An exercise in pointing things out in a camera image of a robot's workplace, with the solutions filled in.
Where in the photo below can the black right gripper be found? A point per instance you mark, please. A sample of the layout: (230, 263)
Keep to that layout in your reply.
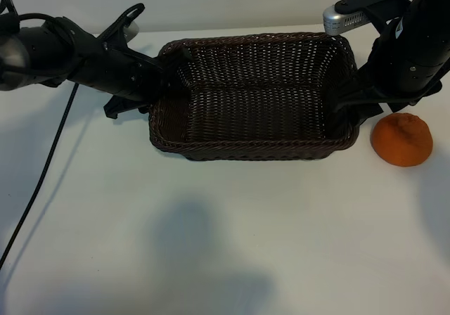
(404, 79)

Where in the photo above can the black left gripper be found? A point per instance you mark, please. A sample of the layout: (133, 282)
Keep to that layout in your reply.
(123, 76)

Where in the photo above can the orange tangerine fruit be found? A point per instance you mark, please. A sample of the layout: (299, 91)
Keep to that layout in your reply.
(400, 142)

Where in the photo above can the dark brown wicker basket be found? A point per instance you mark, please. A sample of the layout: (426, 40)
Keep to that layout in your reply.
(253, 118)

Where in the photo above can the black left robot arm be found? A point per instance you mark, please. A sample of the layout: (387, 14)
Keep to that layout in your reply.
(35, 55)

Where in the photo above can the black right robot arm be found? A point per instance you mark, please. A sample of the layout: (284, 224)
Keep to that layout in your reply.
(429, 12)

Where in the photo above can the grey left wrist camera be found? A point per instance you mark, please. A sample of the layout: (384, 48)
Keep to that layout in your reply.
(133, 32)

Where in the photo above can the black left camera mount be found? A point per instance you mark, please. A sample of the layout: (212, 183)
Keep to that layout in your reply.
(114, 30)

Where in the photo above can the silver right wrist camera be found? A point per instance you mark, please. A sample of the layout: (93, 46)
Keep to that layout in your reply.
(342, 21)

